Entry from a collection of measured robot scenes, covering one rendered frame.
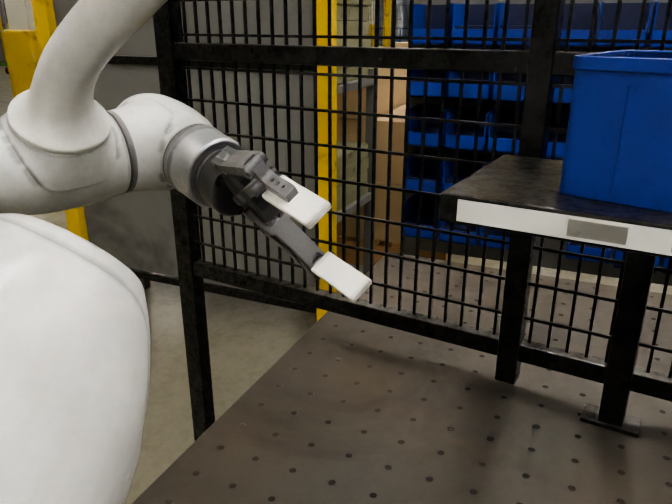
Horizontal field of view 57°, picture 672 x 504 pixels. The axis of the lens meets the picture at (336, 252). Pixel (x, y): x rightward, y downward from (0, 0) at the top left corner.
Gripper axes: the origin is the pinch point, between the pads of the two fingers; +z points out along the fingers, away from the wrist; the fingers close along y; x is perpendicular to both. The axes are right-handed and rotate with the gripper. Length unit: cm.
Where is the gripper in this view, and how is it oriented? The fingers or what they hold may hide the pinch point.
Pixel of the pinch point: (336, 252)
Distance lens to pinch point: 61.4
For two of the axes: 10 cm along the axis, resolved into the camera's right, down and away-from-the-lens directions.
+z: 6.7, 4.5, -5.9
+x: -6.7, 7.1, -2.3
